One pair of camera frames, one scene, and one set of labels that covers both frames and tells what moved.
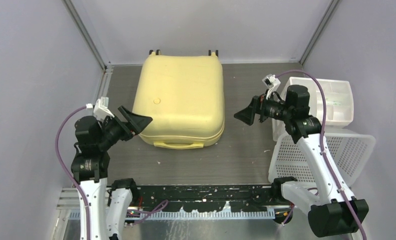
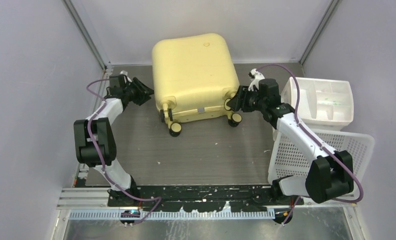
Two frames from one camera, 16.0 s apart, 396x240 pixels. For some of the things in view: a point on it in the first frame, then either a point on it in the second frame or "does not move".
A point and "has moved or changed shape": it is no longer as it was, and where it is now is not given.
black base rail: (210, 199) does not move
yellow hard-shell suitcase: (183, 95) has moved or changed shape
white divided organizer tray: (339, 101) does not move
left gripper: (135, 122) -> (142, 99)
